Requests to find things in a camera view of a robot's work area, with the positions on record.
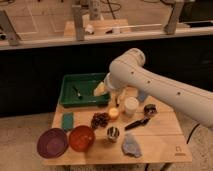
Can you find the green sponge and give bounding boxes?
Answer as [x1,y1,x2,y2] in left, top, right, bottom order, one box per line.
[62,113,73,131]

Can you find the red bowl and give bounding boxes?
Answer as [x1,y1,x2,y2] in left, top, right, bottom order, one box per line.
[69,125,95,152]

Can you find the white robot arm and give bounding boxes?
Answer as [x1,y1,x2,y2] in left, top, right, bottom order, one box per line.
[94,48,213,131]

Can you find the blue small sponge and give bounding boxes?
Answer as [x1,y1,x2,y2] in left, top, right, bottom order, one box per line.
[137,91,148,102]

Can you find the purple bowl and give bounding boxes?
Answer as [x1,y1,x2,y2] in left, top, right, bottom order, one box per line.
[37,128,68,159]

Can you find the green plastic tray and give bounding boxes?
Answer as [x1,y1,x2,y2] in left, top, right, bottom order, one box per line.
[59,73,110,108]

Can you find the yellow white utensils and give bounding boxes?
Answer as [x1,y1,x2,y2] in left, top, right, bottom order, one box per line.
[115,89,126,106]

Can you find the small tool in tray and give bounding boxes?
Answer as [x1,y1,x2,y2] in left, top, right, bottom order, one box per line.
[72,86,83,99]

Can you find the orange fruit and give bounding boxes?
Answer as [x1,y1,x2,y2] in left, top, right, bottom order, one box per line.
[108,108,119,120]

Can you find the dark grapes bunch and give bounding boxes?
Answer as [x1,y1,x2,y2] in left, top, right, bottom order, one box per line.
[91,113,110,129]

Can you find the white cylindrical container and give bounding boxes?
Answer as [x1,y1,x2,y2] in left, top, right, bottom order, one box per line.
[124,97,139,115]

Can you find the metal cup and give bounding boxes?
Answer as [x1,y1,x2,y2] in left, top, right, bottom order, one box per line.
[107,127,120,142]

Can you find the round dark object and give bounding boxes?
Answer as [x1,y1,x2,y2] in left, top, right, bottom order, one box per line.
[144,104,157,117]

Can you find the blue-grey cloth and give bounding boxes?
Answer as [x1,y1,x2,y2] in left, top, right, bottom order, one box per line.
[121,133,142,158]

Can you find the black handled utensil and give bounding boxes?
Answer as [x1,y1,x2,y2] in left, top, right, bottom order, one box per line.
[124,118,150,131]

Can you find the grey post middle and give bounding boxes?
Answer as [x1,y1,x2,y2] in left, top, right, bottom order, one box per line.
[72,5,84,41]

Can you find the grey post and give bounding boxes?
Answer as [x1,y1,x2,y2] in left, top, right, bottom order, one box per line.
[72,5,84,41]
[0,10,19,46]
[164,0,184,35]

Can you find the grey post right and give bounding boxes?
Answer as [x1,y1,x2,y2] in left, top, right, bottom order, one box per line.
[164,0,184,35]

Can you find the grey post left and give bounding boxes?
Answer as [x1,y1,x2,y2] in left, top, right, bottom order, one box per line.
[0,10,19,46]

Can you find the black cable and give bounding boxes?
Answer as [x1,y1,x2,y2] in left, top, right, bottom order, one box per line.
[186,123,201,145]

